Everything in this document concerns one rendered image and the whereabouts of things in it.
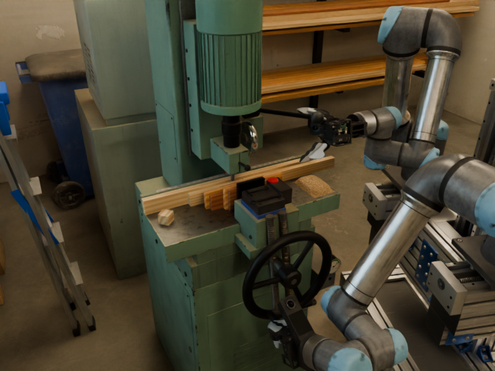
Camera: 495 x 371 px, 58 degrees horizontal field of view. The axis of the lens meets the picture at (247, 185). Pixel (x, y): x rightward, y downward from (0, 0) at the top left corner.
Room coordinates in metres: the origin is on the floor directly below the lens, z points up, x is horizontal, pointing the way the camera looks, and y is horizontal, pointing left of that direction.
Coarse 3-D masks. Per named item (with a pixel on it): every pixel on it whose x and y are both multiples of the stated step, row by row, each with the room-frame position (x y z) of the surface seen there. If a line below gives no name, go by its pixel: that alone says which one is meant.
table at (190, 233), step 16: (304, 192) 1.26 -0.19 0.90; (336, 192) 1.26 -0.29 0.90; (176, 208) 1.16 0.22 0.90; (192, 208) 1.16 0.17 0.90; (208, 208) 1.16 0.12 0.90; (224, 208) 1.16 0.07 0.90; (304, 208) 1.19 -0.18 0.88; (320, 208) 1.22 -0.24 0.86; (336, 208) 1.25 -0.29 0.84; (144, 224) 1.14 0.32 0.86; (160, 224) 1.07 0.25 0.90; (176, 224) 1.07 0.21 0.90; (192, 224) 1.07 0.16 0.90; (208, 224) 1.07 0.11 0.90; (224, 224) 1.07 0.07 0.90; (160, 240) 1.00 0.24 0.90; (176, 240) 1.00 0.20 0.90; (192, 240) 1.00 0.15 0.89; (208, 240) 1.03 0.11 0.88; (224, 240) 1.05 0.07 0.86; (240, 240) 1.04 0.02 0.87; (176, 256) 0.98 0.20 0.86
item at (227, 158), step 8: (216, 144) 1.27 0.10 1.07; (240, 144) 1.26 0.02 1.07; (216, 152) 1.27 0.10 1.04; (224, 152) 1.22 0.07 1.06; (232, 152) 1.20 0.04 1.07; (240, 152) 1.21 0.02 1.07; (248, 152) 1.22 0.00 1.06; (216, 160) 1.27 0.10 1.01; (224, 160) 1.22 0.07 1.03; (232, 160) 1.19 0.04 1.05; (240, 160) 1.21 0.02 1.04; (248, 160) 1.22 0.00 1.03; (224, 168) 1.22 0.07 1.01; (232, 168) 1.19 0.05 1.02; (240, 168) 1.21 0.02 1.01
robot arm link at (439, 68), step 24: (432, 24) 1.37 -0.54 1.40; (456, 24) 1.37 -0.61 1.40; (432, 48) 1.35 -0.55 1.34; (456, 48) 1.33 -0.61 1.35; (432, 72) 1.32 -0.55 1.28; (432, 96) 1.28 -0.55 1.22; (432, 120) 1.25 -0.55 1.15; (408, 144) 1.25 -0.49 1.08; (432, 144) 1.22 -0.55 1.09; (408, 168) 1.22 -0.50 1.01
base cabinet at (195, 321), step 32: (160, 256) 1.27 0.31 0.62; (160, 288) 1.33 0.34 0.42; (224, 288) 1.05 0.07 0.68; (160, 320) 1.39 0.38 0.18; (192, 320) 1.02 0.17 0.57; (224, 320) 1.04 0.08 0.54; (256, 320) 1.10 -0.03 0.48; (192, 352) 1.04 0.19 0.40; (224, 352) 1.04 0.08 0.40; (256, 352) 1.10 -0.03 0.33
